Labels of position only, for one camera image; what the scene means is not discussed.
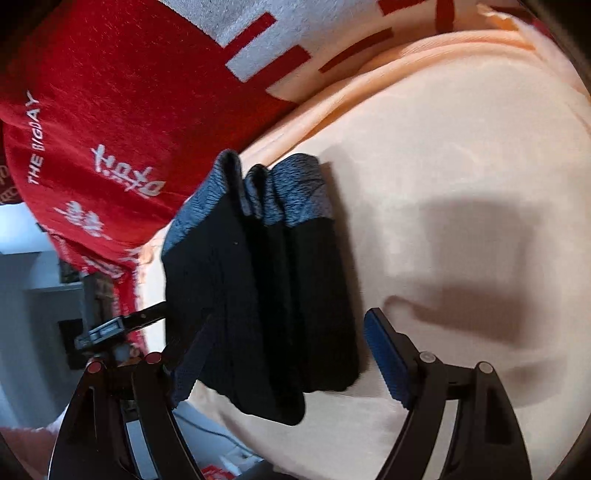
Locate red printed blanket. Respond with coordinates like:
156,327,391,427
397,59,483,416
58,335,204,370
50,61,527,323
0,0,546,370

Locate peach bed sheet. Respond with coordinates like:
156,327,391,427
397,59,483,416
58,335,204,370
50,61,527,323
134,4,591,480

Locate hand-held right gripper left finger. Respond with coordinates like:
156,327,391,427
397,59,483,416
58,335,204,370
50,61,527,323
48,315,214,480

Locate dark box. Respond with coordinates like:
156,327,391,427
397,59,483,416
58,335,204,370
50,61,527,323
58,318,95,370

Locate black pants with grey waistband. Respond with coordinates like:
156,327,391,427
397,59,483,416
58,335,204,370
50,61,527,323
161,150,362,426

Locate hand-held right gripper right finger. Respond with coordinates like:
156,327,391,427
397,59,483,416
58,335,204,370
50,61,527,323
364,308,536,480

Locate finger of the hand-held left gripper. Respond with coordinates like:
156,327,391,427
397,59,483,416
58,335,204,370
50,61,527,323
121,302,168,331

